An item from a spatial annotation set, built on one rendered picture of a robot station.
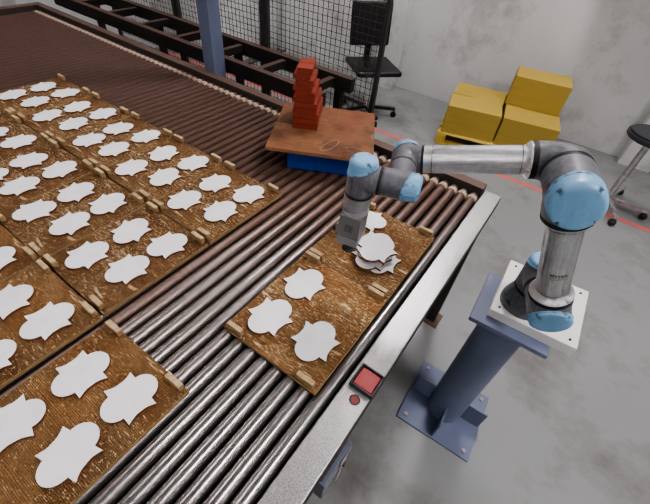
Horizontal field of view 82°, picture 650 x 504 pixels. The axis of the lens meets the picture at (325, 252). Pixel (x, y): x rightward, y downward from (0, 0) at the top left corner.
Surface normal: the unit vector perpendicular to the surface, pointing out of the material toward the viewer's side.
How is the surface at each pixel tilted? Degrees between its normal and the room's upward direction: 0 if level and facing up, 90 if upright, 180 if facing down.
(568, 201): 85
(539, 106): 90
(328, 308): 0
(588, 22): 90
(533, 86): 90
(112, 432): 0
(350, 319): 0
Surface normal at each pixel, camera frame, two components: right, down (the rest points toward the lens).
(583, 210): -0.29, 0.59
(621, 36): -0.54, 0.56
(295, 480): 0.08, -0.70
